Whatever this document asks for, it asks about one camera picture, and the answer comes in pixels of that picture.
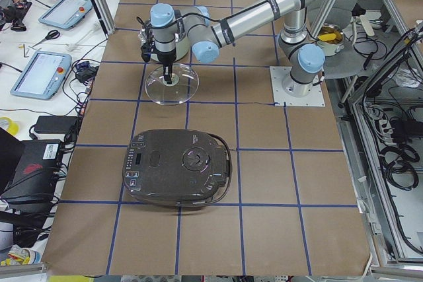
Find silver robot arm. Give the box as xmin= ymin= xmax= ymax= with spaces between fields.
xmin=141 ymin=0 xmax=314 ymax=83

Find black scissors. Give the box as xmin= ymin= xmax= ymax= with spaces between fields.
xmin=34 ymin=29 xmax=61 ymax=46

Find yellow tape roll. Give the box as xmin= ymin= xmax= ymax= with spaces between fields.
xmin=0 ymin=117 xmax=19 ymax=136

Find upper teach pendant tablet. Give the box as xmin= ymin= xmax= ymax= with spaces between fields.
xmin=38 ymin=0 xmax=93 ymax=30

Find lower teach pendant tablet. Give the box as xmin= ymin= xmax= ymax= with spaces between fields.
xmin=10 ymin=51 xmax=72 ymax=100

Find teach pendant tablet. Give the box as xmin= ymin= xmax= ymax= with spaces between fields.
xmin=10 ymin=51 xmax=72 ymax=100
xmin=38 ymin=0 xmax=93 ymax=30

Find grey office chair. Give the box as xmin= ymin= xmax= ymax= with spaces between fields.
xmin=307 ymin=0 xmax=364 ymax=79

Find black power adapter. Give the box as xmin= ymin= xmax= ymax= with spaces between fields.
xmin=33 ymin=116 xmax=77 ymax=134

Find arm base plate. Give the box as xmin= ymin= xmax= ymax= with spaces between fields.
xmin=270 ymin=66 xmax=325 ymax=107

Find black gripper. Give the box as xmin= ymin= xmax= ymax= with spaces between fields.
xmin=139 ymin=33 xmax=176 ymax=85

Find glass pot lid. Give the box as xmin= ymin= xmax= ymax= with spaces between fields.
xmin=144 ymin=63 xmax=200 ymax=106

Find dark brown rice cooker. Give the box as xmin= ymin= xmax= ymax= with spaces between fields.
xmin=122 ymin=129 xmax=232 ymax=207

